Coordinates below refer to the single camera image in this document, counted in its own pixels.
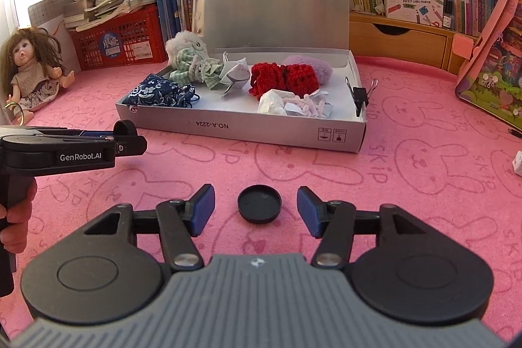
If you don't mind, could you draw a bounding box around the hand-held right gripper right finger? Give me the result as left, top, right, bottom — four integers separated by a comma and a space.
296, 186, 439, 268

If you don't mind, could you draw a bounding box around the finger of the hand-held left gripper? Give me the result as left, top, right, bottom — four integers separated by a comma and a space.
24, 120, 139, 145

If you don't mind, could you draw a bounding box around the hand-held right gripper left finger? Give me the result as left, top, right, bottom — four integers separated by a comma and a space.
84, 184, 216, 272

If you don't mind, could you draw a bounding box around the black round lid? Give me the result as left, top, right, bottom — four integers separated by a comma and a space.
237, 185, 282, 225

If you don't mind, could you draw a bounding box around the blue patterned scrunchie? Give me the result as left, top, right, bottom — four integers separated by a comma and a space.
124, 73, 201, 111

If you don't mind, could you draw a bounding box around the white tissue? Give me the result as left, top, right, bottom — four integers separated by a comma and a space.
257, 89, 295, 116

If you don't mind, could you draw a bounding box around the white fluffy pompom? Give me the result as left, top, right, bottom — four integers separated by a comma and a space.
165, 30, 209, 68

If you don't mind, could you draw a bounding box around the white fabric scrunchie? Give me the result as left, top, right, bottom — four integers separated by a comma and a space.
220, 51, 252, 97

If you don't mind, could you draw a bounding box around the purple fluffy pompom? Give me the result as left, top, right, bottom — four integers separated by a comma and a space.
283, 54, 335, 84

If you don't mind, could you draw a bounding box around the grey cardboard box with lid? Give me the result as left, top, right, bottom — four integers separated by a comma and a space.
115, 0, 368, 154

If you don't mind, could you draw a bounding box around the person's left hand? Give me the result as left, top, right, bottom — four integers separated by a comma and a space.
0, 177, 38, 255

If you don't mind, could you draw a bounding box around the clear glass mug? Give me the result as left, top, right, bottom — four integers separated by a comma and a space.
0, 93, 33, 129

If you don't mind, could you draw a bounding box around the green plaid scrunchie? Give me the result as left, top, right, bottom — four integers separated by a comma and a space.
169, 48, 225, 90

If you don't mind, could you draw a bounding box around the red plastic crate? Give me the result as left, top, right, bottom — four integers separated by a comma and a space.
69, 3, 170, 72

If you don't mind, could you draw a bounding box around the pink rabbit-print cloth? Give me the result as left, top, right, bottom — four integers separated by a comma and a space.
0, 53, 522, 337

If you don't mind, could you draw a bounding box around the brown-haired doll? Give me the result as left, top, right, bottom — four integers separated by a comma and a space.
0, 26, 76, 113

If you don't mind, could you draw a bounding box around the black binder clip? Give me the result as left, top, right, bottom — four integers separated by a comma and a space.
344, 76, 381, 117

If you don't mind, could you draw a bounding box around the red crocheted scrunchie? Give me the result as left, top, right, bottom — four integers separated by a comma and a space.
283, 64, 321, 96
248, 62, 288, 101

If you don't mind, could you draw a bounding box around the grey grid board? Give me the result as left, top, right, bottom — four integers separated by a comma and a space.
27, 0, 68, 43

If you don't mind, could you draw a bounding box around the wooden drawer unit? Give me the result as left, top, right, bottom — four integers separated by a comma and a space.
348, 11, 476, 74

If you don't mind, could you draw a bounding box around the pink printed bag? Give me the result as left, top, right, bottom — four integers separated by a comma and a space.
454, 0, 522, 125

